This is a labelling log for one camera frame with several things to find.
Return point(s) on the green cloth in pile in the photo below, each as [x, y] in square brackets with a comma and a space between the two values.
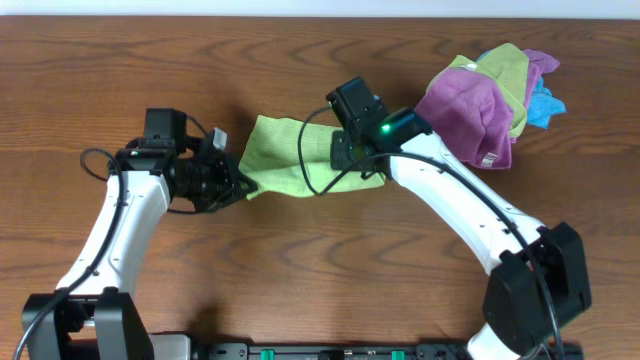
[482, 99]

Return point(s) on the light green microfiber cloth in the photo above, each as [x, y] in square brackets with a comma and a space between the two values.
[284, 156]

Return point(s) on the blue microfiber cloth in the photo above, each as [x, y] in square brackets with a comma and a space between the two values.
[514, 85]

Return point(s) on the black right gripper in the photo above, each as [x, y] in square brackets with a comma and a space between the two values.
[337, 149]

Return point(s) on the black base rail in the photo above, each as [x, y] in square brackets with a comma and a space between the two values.
[242, 351]

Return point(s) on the purple microfiber cloth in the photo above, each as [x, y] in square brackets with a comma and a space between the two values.
[486, 154]

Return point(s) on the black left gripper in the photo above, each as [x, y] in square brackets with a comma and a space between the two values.
[220, 181]

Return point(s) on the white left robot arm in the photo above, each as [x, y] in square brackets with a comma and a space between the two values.
[91, 313]

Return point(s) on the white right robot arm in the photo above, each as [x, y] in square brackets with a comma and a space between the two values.
[538, 278]

